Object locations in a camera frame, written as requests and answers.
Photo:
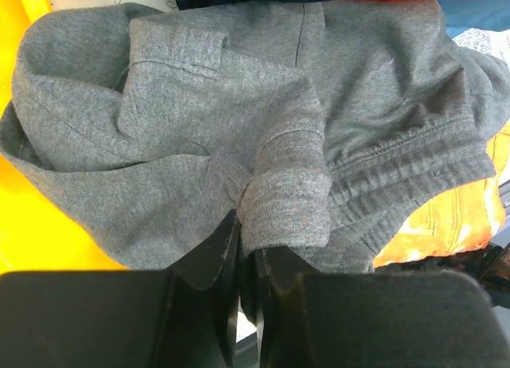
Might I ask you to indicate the grey shorts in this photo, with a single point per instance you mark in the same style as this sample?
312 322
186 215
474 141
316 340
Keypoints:
323 125

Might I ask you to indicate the yellow plastic tray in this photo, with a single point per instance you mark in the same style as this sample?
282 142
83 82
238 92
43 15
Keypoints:
35 235

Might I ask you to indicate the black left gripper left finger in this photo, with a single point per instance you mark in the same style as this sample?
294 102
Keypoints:
181 316

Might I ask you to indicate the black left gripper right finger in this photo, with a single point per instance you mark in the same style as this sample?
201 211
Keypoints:
307 318

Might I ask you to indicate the orange white folded shorts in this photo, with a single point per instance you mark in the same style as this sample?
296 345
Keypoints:
456 221

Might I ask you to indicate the light blue shorts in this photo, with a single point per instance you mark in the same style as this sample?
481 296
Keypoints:
461 15

